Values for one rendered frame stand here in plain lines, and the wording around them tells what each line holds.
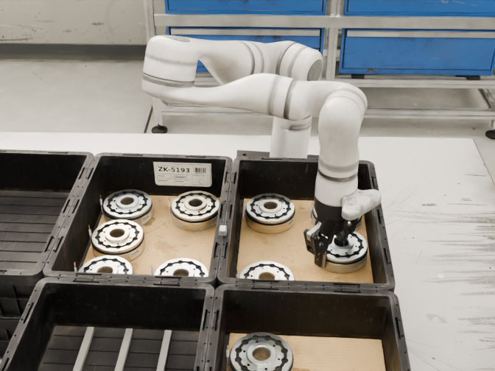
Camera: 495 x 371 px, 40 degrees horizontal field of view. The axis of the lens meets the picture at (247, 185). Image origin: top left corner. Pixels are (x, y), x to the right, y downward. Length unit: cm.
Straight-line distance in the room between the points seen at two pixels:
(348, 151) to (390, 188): 66
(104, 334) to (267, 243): 38
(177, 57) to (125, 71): 292
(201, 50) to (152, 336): 50
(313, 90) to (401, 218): 63
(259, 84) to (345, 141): 17
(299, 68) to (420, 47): 181
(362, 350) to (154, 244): 47
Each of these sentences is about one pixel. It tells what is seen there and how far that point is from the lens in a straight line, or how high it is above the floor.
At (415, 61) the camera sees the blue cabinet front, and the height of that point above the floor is 39.
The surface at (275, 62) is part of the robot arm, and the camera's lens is 153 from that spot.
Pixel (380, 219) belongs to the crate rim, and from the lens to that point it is 131.
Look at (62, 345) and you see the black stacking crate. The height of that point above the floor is 83.
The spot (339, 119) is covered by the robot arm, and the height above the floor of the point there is 118.
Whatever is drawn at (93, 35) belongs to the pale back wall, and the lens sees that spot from 423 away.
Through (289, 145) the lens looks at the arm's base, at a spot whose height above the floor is 88.
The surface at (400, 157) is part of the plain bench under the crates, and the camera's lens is 194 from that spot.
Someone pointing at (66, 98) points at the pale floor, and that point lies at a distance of 385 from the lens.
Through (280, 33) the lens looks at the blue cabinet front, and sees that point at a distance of 317.
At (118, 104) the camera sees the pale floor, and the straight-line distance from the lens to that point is 373.
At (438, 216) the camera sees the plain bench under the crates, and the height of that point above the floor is 70.
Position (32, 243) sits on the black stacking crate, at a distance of 145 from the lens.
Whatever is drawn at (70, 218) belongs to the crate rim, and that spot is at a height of 93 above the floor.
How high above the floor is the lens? 171
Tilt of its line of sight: 35 degrees down
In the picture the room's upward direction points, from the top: straight up
